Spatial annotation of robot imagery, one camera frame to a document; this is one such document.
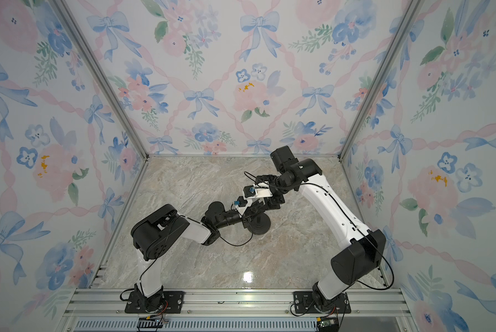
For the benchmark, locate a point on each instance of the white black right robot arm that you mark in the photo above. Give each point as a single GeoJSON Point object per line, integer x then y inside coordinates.
{"type": "Point", "coordinates": [360, 248]}

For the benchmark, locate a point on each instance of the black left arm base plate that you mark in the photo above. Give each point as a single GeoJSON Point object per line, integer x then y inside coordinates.
{"type": "Point", "coordinates": [162, 302]}

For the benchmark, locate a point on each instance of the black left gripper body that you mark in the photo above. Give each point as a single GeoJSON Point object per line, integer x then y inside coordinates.
{"type": "Point", "coordinates": [244, 219]}

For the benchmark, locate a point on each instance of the aluminium right corner post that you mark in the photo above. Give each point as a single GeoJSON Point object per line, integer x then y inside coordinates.
{"type": "Point", "coordinates": [408, 19]}

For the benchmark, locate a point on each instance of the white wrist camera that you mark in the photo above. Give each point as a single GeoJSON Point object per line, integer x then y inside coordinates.
{"type": "Point", "coordinates": [245, 207]}
{"type": "Point", "coordinates": [257, 191]}

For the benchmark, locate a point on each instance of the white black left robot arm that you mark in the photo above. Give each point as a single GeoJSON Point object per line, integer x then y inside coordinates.
{"type": "Point", "coordinates": [156, 234]}

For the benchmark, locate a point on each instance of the aluminium left corner post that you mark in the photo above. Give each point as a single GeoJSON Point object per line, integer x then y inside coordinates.
{"type": "Point", "coordinates": [64, 14]}

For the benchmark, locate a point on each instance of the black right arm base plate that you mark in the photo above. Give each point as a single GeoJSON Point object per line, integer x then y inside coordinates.
{"type": "Point", "coordinates": [307, 302]}

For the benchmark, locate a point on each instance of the aluminium mounting rail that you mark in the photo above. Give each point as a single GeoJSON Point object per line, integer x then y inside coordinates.
{"type": "Point", "coordinates": [239, 310]}

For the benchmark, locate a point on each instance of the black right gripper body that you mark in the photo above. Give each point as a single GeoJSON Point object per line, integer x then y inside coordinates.
{"type": "Point", "coordinates": [277, 198]}

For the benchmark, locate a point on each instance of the black round microphone stand base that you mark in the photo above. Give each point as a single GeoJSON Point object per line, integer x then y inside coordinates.
{"type": "Point", "coordinates": [265, 225]}

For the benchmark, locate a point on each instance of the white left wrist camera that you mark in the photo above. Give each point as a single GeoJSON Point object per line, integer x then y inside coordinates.
{"type": "Point", "coordinates": [245, 207]}

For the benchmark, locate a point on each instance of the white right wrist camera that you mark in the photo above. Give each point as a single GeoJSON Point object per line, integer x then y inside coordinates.
{"type": "Point", "coordinates": [257, 191]}

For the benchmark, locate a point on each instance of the aluminium corner post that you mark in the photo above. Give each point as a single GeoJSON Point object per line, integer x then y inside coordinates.
{"type": "Point", "coordinates": [408, 19]}
{"type": "Point", "coordinates": [64, 14]}

